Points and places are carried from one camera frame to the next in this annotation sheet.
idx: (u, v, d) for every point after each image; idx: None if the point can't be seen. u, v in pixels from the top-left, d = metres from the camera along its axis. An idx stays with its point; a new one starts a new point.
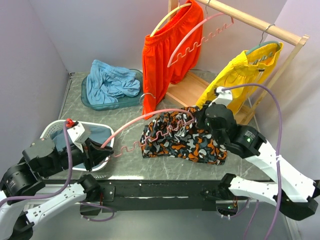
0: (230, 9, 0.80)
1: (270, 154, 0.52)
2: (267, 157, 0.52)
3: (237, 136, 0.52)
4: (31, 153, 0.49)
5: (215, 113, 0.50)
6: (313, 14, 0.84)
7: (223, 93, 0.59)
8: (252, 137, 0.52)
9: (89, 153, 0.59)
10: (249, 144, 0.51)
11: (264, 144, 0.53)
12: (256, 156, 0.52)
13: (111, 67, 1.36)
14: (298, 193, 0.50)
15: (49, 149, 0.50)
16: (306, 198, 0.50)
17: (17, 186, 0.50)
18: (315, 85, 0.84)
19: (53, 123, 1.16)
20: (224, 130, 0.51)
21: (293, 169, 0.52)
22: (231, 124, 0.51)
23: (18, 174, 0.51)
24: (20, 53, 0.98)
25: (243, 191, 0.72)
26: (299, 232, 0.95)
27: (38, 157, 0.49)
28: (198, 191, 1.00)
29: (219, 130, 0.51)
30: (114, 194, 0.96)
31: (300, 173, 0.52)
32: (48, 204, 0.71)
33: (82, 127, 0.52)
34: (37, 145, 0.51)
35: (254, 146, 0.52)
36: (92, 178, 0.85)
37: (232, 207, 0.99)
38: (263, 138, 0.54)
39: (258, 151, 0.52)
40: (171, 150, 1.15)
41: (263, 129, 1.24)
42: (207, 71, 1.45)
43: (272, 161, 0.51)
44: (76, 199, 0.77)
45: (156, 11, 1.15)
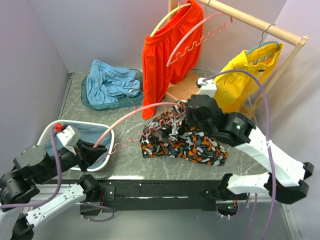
0: (230, 9, 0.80)
1: (261, 140, 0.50)
2: (258, 144, 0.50)
3: (225, 125, 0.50)
4: (22, 161, 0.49)
5: (198, 104, 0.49)
6: (313, 14, 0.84)
7: (205, 84, 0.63)
8: (242, 124, 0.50)
9: (81, 155, 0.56)
10: (239, 131, 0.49)
11: (253, 131, 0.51)
12: (247, 143, 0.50)
13: (111, 67, 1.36)
14: (290, 177, 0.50)
15: (41, 156, 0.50)
16: (298, 182, 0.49)
17: (11, 193, 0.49)
18: (315, 85, 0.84)
19: (53, 123, 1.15)
20: (210, 119, 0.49)
21: (283, 153, 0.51)
22: (216, 113, 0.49)
23: (12, 181, 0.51)
24: (21, 53, 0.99)
25: (239, 187, 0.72)
26: (299, 232, 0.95)
27: (29, 166, 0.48)
28: (198, 191, 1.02)
29: (205, 121, 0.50)
30: (114, 194, 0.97)
31: (290, 157, 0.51)
32: (47, 206, 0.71)
33: (72, 129, 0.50)
34: (28, 153, 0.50)
35: (244, 133, 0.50)
36: (92, 178, 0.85)
37: (232, 207, 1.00)
38: (253, 124, 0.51)
39: (249, 138, 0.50)
40: (171, 150, 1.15)
41: (263, 129, 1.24)
42: (207, 71, 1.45)
43: (262, 147, 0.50)
44: (76, 199, 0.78)
45: (156, 10, 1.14)
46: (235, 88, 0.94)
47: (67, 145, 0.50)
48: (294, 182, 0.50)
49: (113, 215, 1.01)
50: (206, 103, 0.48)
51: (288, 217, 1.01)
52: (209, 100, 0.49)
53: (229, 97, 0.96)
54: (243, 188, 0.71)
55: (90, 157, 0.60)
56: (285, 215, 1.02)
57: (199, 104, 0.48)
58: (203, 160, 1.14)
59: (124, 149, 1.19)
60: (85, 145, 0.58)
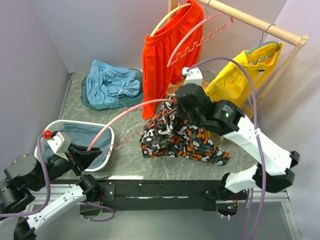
0: (230, 9, 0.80)
1: (249, 129, 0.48)
2: (246, 132, 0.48)
3: (213, 113, 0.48)
4: (13, 172, 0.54)
5: (184, 92, 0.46)
6: (313, 14, 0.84)
7: (189, 73, 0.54)
8: (231, 112, 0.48)
9: (74, 160, 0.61)
10: (227, 119, 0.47)
11: (241, 120, 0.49)
12: (236, 132, 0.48)
13: (111, 67, 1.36)
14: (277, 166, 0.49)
15: (31, 167, 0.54)
16: (284, 171, 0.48)
17: (4, 203, 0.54)
18: (315, 85, 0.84)
19: (53, 123, 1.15)
20: (198, 108, 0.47)
21: (271, 142, 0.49)
22: (204, 100, 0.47)
23: (6, 190, 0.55)
24: (21, 54, 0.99)
25: (234, 184, 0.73)
26: (299, 232, 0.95)
27: (20, 176, 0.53)
28: (198, 192, 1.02)
29: (193, 109, 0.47)
30: (114, 194, 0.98)
31: (277, 146, 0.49)
32: (48, 209, 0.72)
33: (61, 136, 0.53)
34: (19, 162, 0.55)
35: (233, 122, 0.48)
36: (92, 178, 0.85)
37: (232, 207, 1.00)
38: (241, 112, 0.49)
39: (237, 127, 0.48)
40: (171, 150, 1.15)
41: (263, 129, 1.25)
42: (207, 71, 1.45)
43: (251, 135, 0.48)
44: (76, 200, 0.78)
45: (156, 11, 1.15)
46: (235, 88, 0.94)
47: (58, 152, 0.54)
48: (280, 171, 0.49)
49: (114, 214, 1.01)
50: (192, 91, 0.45)
51: (288, 217, 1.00)
52: (196, 87, 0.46)
53: (229, 97, 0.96)
54: (237, 184, 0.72)
55: (84, 160, 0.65)
56: (285, 215, 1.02)
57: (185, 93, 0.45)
58: (204, 158, 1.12)
59: (124, 149, 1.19)
60: (78, 150, 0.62)
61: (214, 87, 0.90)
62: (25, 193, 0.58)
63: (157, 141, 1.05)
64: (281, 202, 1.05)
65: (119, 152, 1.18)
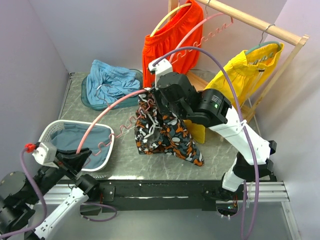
0: (230, 9, 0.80)
1: (236, 120, 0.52)
2: (234, 123, 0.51)
3: (200, 105, 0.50)
4: (4, 193, 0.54)
5: (167, 82, 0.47)
6: (313, 14, 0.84)
7: (156, 67, 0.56)
8: (219, 103, 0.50)
9: (65, 166, 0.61)
10: (216, 110, 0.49)
11: (229, 110, 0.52)
12: (224, 124, 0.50)
13: (111, 67, 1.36)
14: (260, 156, 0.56)
15: (22, 182, 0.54)
16: (265, 160, 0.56)
17: (4, 223, 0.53)
18: (315, 85, 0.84)
19: (53, 123, 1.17)
20: (183, 99, 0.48)
21: (254, 134, 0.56)
22: (188, 91, 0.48)
23: (3, 210, 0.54)
24: (20, 53, 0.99)
25: (226, 181, 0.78)
26: (299, 232, 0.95)
27: (12, 194, 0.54)
28: (198, 192, 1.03)
29: (178, 101, 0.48)
30: (114, 194, 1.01)
31: (259, 137, 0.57)
32: (52, 216, 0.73)
33: (44, 146, 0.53)
34: (8, 182, 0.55)
35: (221, 113, 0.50)
36: (89, 178, 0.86)
37: (232, 207, 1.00)
38: (228, 103, 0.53)
39: (226, 119, 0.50)
40: (159, 147, 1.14)
41: (263, 130, 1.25)
42: (207, 71, 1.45)
43: (238, 128, 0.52)
44: (78, 202, 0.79)
45: (156, 11, 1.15)
46: (235, 88, 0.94)
47: (45, 162, 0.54)
48: (261, 161, 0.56)
49: (115, 214, 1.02)
50: (177, 81, 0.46)
51: (288, 217, 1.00)
52: (179, 78, 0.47)
53: (228, 97, 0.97)
54: (228, 181, 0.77)
55: (75, 163, 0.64)
56: (285, 215, 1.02)
57: (169, 83, 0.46)
58: (189, 156, 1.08)
59: (124, 149, 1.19)
60: (66, 155, 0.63)
61: (214, 87, 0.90)
62: (24, 209, 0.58)
63: (153, 140, 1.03)
64: (281, 202, 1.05)
65: (119, 152, 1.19)
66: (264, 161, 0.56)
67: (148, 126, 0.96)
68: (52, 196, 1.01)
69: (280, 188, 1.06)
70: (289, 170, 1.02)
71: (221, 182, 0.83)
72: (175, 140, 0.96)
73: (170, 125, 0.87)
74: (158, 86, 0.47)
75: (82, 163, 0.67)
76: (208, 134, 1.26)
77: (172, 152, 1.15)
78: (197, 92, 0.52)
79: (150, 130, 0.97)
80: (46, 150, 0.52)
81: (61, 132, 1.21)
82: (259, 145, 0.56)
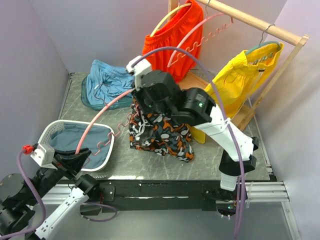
0: (230, 9, 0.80)
1: (220, 118, 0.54)
2: (219, 121, 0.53)
3: (184, 104, 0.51)
4: (3, 195, 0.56)
5: (152, 81, 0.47)
6: (313, 14, 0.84)
7: (134, 68, 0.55)
8: (203, 101, 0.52)
9: (64, 167, 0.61)
10: (200, 109, 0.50)
11: (213, 108, 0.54)
12: (209, 122, 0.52)
13: (111, 67, 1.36)
14: (243, 152, 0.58)
15: (20, 184, 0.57)
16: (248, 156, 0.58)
17: (5, 224, 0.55)
18: (315, 85, 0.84)
19: (53, 123, 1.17)
20: (168, 98, 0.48)
21: (238, 132, 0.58)
22: (173, 90, 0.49)
23: (3, 212, 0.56)
24: (20, 53, 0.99)
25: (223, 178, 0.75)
26: (299, 232, 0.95)
27: (11, 196, 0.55)
28: (198, 192, 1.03)
29: (163, 100, 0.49)
30: (114, 194, 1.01)
31: (242, 134, 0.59)
32: (53, 216, 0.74)
33: (42, 147, 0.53)
34: (6, 184, 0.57)
35: (206, 112, 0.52)
36: (89, 177, 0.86)
37: (232, 207, 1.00)
38: (213, 102, 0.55)
39: (211, 117, 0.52)
40: (150, 146, 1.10)
41: (263, 130, 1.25)
42: (207, 71, 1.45)
43: (223, 126, 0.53)
44: (79, 202, 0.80)
45: (156, 11, 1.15)
46: (235, 88, 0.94)
47: (44, 164, 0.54)
48: (245, 157, 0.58)
49: (115, 214, 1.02)
50: (161, 80, 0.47)
51: (288, 217, 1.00)
52: (164, 76, 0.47)
53: (228, 96, 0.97)
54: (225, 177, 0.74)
55: (74, 164, 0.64)
56: (285, 215, 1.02)
57: (154, 82, 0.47)
58: (180, 151, 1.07)
59: (124, 149, 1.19)
60: (65, 156, 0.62)
61: (214, 87, 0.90)
62: (24, 210, 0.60)
63: (145, 138, 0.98)
64: (281, 202, 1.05)
65: (119, 152, 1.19)
66: (248, 157, 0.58)
67: (139, 124, 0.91)
68: (53, 196, 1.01)
69: (280, 188, 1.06)
70: (289, 170, 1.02)
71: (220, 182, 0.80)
72: (164, 137, 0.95)
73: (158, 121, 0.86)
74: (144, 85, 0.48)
75: (81, 163, 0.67)
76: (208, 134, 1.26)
77: (163, 151, 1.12)
78: (182, 91, 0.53)
79: (140, 128, 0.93)
80: (44, 151, 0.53)
81: (61, 132, 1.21)
82: (242, 142, 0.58)
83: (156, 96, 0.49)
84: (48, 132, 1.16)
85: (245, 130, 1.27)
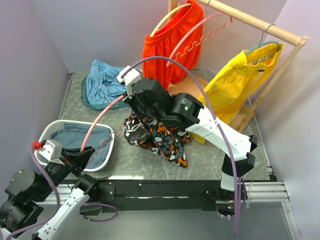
0: (230, 9, 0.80)
1: (209, 119, 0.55)
2: (208, 122, 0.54)
3: (172, 109, 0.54)
4: (14, 189, 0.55)
5: (142, 89, 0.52)
6: (313, 14, 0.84)
7: (124, 78, 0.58)
8: (189, 105, 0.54)
9: (71, 163, 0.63)
10: (186, 112, 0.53)
11: (202, 110, 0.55)
12: (196, 124, 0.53)
13: (111, 67, 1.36)
14: (239, 151, 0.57)
15: (31, 179, 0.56)
16: (245, 154, 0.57)
17: (16, 220, 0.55)
18: (315, 85, 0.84)
19: (53, 123, 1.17)
20: (156, 103, 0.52)
21: (232, 131, 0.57)
22: (161, 96, 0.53)
23: (13, 208, 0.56)
24: (20, 53, 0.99)
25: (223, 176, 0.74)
26: (299, 232, 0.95)
27: (22, 191, 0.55)
28: (198, 191, 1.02)
29: (152, 105, 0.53)
30: (114, 194, 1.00)
31: (237, 133, 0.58)
32: (55, 218, 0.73)
33: (51, 143, 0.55)
34: (17, 180, 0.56)
35: (193, 115, 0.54)
36: (89, 176, 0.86)
37: (232, 207, 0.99)
38: (200, 104, 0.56)
39: (198, 119, 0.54)
40: (145, 144, 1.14)
41: (263, 130, 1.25)
42: (207, 71, 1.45)
43: (212, 126, 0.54)
44: (79, 203, 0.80)
45: (156, 11, 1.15)
46: (235, 88, 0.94)
47: (52, 158, 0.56)
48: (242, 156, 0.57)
49: (116, 213, 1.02)
50: (150, 87, 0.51)
51: (288, 218, 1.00)
52: (153, 83, 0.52)
53: (228, 96, 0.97)
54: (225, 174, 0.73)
55: (79, 161, 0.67)
56: (285, 215, 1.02)
57: (143, 89, 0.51)
58: (172, 154, 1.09)
59: (124, 149, 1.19)
60: (71, 152, 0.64)
61: (214, 86, 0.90)
62: (34, 205, 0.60)
63: (135, 136, 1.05)
64: (281, 202, 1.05)
65: (119, 152, 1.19)
66: (244, 156, 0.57)
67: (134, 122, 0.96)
68: (53, 196, 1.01)
69: (280, 188, 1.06)
70: (289, 171, 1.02)
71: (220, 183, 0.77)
72: (157, 140, 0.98)
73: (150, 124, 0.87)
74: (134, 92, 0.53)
75: (87, 160, 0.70)
76: None
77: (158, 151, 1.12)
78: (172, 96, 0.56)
79: (133, 127, 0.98)
80: (53, 146, 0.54)
81: (61, 132, 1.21)
82: (237, 141, 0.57)
83: (146, 101, 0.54)
84: (49, 132, 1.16)
85: (245, 130, 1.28)
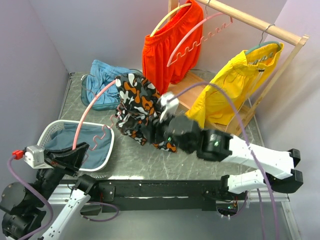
0: (230, 9, 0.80)
1: (242, 146, 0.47)
2: (241, 151, 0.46)
3: (207, 146, 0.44)
4: (8, 204, 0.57)
5: (181, 129, 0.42)
6: (313, 14, 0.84)
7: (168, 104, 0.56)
8: (219, 139, 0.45)
9: (61, 164, 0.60)
10: (220, 148, 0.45)
11: (232, 140, 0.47)
12: (230, 155, 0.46)
13: (111, 67, 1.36)
14: (282, 171, 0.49)
15: (22, 193, 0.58)
16: (290, 172, 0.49)
17: (20, 228, 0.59)
18: (315, 85, 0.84)
19: (53, 123, 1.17)
20: (194, 142, 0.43)
21: (267, 150, 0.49)
22: (198, 133, 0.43)
23: (15, 217, 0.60)
24: (20, 53, 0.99)
25: (240, 186, 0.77)
26: (299, 232, 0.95)
27: (16, 205, 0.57)
28: (199, 192, 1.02)
29: (188, 144, 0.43)
30: (114, 194, 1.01)
31: (274, 151, 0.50)
32: (58, 221, 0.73)
33: (29, 151, 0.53)
34: (8, 195, 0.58)
35: (224, 147, 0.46)
36: (87, 177, 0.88)
37: (232, 207, 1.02)
38: (229, 134, 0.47)
39: (230, 149, 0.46)
40: (133, 136, 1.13)
41: (263, 130, 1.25)
42: (207, 71, 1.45)
43: (247, 153, 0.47)
44: (81, 204, 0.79)
45: (156, 11, 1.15)
46: (235, 88, 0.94)
47: (36, 164, 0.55)
48: (287, 174, 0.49)
49: (117, 213, 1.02)
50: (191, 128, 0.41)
51: (288, 218, 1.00)
52: (191, 122, 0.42)
53: (228, 96, 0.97)
54: (243, 187, 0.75)
55: (72, 160, 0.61)
56: (285, 215, 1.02)
57: (183, 130, 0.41)
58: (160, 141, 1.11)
59: (124, 149, 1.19)
60: (59, 153, 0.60)
61: (213, 86, 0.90)
62: (34, 213, 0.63)
63: (128, 127, 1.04)
64: (281, 202, 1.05)
65: (119, 152, 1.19)
66: (290, 174, 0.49)
67: (124, 113, 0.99)
68: (53, 196, 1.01)
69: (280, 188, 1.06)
70: None
71: (227, 186, 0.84)
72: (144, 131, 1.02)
73: (139, 110, 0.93)
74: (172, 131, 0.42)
75: (81, 158, 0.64)
76: None
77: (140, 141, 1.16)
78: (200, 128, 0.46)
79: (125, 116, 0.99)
80: (34, 152, 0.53)
81: (60, 132, 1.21)
82: (276, 160, 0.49)
83: (182, 140, 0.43)
84: (48, 132, 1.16)
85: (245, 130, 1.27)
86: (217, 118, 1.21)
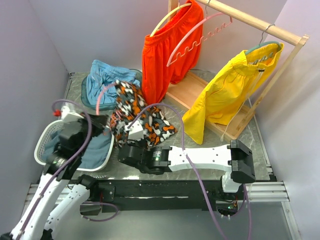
0: (230, 9, 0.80)
1: (180, 153, 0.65)
2: (179, 158, 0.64)
3: (153, 163, 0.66)
4: (67, 133, 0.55)
5: (123, 156, 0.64)
6: (314, 14, 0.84)
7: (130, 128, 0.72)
8: (159, 154, 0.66)
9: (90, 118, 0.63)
10: (158, 162, 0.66)
11: (171, 152, 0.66)
12: (170, 165, 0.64)
13: (111, 67, 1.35)
14: (221, 164, 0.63)
15: (79, 126, 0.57)
16: (226, 163, 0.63)
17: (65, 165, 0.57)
18: (315, 85, 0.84)
19: (53, 123, 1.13)
20: (139, 163, 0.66)
21: (205, 150, 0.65)
22: (141, 155, 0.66)
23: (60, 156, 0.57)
24: (20, 53, 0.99)
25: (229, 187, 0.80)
26: (299, 232, 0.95)
27: (74, 134, 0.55)
28: (198, 192, 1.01)
29: (135, 164, 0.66)
30: (115, 194, 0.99)
31: (212, 149, 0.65)
32: (57, 209, 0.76)
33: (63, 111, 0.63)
34: (68, 126, 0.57)
35: (164, 159, 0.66)
36: (88, 176, 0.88)
37: (232, 207, 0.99)
38: (168, 147, 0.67)
39: (169, 160, 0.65)
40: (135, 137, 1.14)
41: (263, 129, 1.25)
42: (207, 71, 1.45)
43: (184, 158, 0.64)
44: (82, 197, 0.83)
45: (156, 10, 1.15)
46: (235, 88, 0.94)
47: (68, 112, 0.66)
48: (226, 165, 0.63)
49: (117, 213, 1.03)
50: (129, 154, 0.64)
51: (288, 217, 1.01)
52: (131, 150, 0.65)
53: (228, 96, 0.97)
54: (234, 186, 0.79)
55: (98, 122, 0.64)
56: (286, 215, 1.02)
57: (124, 157, 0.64)
58: (157, 130, 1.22)
59: None
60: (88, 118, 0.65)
61: (214, 86, 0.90)
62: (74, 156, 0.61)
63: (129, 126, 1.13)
64: (281, 202, 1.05)
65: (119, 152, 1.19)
66: (227, 165, 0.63)
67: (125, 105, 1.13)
68: None
69: (280, 188, 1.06)
70: (289, 170, 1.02)
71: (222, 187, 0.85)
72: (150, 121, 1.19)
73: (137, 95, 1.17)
74: (118, 159, 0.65)
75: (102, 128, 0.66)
76: (206, 132, 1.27)
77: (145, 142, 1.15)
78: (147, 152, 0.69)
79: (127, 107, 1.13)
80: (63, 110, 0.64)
81: None
82: (214, 157, 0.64)
83: (129, 162, 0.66)
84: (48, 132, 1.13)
85: (245, 130, 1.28)
86: (217, 118, 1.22)
